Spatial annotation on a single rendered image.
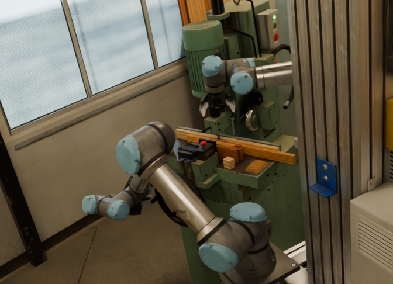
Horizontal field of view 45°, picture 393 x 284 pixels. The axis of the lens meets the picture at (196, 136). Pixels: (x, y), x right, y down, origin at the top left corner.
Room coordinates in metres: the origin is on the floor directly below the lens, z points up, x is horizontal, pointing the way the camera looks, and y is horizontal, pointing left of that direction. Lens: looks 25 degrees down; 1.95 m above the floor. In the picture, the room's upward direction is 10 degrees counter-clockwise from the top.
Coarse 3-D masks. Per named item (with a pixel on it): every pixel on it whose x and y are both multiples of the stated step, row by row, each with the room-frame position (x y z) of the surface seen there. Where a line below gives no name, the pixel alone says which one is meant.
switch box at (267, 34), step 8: (264, 16) 2.16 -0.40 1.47; (272, 16) 2.18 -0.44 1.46; (264, 24) 2.17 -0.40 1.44; (272, 24) 2.17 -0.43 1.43; (264, 32) 2.17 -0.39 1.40; (272, 32) 2.17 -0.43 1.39; (264, 40) 2.17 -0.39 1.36; (272, 40) 2.16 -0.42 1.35; (280, 40) 2.22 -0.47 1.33; (264, 48) 2.18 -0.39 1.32
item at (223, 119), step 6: (222, 114) 2.08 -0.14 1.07; (228, 114) 2.08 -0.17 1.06; (204, 120) 2.05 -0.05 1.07; (210, 120) 2.03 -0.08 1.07; (216, 120) 2.02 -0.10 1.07; (222, 120) 2.05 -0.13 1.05; (228, 120) 2.08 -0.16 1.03; (210, 126) 2.03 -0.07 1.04; (216, 126) 2.01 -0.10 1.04; (222, 126) 2.04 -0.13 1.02; (228, 126) 2.08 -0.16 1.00; (210, 132) 2.03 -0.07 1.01; (216, 132) 2.01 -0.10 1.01
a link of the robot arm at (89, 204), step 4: (88, 196) 1.63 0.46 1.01; (92, 196) 1.63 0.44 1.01; (96, 196) 1.64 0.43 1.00; (100, 196) 1.64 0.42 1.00; (104, 196) 1.64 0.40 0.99; (108, 196) 1.68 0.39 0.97; (84, 200) 1.63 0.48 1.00; (88, 200) 1.62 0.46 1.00; (92, 200) 1.61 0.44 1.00; (96, 200) 1.62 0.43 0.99; (84, 204) 1.63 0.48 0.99; (88, 204) 1.61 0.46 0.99; (92, 204) 1.60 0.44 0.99; (96, 204) 1.61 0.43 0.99; (84, 208) 1.62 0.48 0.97; (88, 208) 1.60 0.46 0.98; (92, 208) 1.59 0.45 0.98; (96, 208) 1.60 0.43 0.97; (84, 212) 1.61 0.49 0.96; (88, 212) 1.60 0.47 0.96; (92, 212) 1.60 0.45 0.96; (96, 212) 1.60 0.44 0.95
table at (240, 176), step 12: (180, 144) 2.19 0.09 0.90; (168, 156) 2.08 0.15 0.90; (252, 156) 1.93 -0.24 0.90; (216, 168) 1.88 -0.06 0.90; (240, 168) 1.84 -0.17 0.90; (264, 168) 1.80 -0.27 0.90; (276, 168) 1.85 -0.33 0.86; (216, 180) 1.86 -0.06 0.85; (228, 180) 1.84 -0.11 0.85; (240, 180) 1.80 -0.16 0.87; (252, 180) 1.75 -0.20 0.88; (264, 180) 1.77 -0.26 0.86
